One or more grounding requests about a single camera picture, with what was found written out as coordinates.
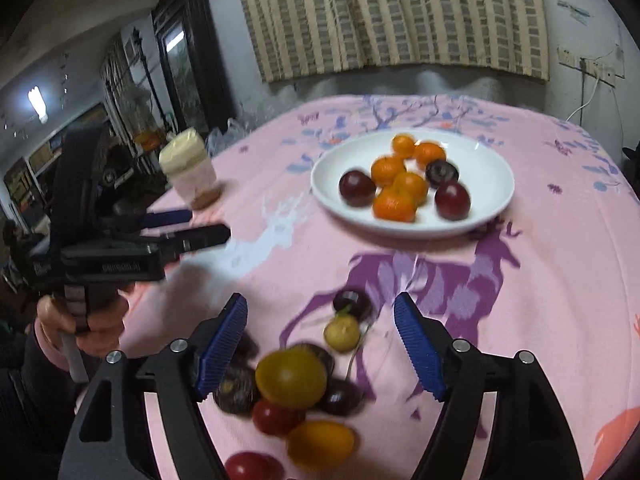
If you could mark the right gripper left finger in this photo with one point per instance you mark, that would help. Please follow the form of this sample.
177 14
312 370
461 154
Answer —
110 437

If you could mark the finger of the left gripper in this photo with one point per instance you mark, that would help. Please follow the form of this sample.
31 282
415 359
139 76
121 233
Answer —
173 245
141 220

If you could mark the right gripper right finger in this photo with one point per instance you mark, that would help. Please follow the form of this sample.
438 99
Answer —
530 436

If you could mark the yellow round fruit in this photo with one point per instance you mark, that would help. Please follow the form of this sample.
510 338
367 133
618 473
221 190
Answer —
292 378

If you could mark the large orange tangerine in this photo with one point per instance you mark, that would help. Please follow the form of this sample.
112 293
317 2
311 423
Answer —
394 205

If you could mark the person's left hand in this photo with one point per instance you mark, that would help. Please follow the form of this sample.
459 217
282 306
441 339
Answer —
104 326

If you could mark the jar with cream lid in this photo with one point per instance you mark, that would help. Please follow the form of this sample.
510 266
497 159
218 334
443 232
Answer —
186 164

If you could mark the clear plastic bags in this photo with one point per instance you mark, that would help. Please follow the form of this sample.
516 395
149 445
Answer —
219 140

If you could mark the dark water chestnut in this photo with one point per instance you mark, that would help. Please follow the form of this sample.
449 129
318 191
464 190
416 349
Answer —
342 398
237 393

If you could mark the red cherry tomato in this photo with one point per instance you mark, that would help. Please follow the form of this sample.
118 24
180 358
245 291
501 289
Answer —
253 466
275 421

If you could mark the dark wooden cabinet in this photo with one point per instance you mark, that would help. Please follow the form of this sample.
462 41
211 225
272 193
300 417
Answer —
191 61

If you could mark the small green yellow fruit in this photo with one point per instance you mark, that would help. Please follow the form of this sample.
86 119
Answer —
342 334

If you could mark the dark red plum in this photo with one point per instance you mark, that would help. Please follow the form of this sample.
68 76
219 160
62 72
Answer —
356 188
452 201

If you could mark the dark cherry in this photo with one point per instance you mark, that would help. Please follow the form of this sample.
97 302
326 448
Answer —
354 302

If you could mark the orange oval tomato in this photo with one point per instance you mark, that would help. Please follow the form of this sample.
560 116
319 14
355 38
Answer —
321 445

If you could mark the pink deer print tablecloth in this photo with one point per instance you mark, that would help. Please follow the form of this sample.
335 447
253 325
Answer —
558 274

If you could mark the orange tangerine front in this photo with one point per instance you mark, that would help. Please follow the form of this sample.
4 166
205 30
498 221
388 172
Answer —
412 184

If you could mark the orange tangerine left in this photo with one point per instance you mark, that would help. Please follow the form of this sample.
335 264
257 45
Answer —
403 145

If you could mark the orange tangerine middle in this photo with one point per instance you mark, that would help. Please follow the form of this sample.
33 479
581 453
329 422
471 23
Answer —
426 152

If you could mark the dark purple plum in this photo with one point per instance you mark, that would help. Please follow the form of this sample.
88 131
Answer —
441 171

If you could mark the white oval plate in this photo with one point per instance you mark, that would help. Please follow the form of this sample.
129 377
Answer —
486 175

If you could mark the beige checked curtain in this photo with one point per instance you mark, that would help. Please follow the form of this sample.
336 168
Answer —
301 38

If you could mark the white power strip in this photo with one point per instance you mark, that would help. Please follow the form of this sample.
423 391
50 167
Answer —
608 68

